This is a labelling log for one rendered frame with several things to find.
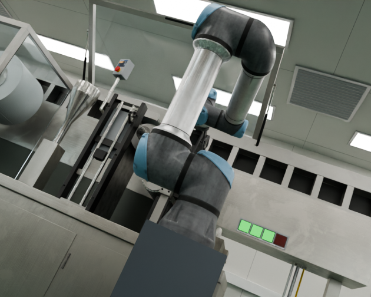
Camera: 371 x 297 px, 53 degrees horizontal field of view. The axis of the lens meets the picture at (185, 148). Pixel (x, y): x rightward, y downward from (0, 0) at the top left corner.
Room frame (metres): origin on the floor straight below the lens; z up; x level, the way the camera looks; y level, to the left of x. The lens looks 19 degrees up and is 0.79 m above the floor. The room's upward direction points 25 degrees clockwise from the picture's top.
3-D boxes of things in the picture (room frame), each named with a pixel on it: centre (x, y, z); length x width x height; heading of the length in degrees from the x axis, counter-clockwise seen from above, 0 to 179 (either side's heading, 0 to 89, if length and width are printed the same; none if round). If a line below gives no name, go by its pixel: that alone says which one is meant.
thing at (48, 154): (1.90, 0.61, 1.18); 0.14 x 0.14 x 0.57
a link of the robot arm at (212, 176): (0.96, -0.09, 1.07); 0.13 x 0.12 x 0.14; 84
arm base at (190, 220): (0.95, -0.09, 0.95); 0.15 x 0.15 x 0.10
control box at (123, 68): (1.78, 0.47, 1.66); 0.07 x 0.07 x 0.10; 51
